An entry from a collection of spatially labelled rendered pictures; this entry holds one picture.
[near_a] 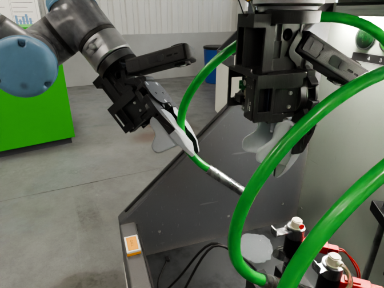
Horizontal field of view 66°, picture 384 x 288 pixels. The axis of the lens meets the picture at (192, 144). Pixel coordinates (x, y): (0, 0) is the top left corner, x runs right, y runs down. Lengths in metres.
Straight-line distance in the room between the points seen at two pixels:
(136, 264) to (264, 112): 0.45
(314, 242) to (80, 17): 0.47
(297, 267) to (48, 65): 0.36
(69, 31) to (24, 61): 0.16
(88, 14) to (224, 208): 0.58
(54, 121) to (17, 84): 3.24
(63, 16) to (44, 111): 3.08
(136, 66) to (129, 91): 0.04
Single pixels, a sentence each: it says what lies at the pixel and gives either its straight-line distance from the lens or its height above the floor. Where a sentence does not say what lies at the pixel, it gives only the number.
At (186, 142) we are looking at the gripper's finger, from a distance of 0.48.
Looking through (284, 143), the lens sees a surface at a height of 1.31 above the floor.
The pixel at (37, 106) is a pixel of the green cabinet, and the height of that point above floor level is 0.51.
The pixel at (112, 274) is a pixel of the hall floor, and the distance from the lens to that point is 1.99.
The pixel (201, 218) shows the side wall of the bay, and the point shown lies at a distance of 0.83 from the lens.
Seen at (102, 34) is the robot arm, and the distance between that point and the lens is 0.54.
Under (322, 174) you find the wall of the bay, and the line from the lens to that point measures 0.88.
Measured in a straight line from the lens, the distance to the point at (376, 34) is 0.51.
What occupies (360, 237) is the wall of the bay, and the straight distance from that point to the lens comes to 0.84.
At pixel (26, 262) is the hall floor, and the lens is 2.24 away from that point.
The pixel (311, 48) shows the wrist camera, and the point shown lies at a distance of 0.37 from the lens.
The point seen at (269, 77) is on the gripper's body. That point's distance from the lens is 0.33.
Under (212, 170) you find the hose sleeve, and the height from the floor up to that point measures 1.17.
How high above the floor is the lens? 1.43
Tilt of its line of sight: 24 degrees down
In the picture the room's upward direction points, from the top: straight up
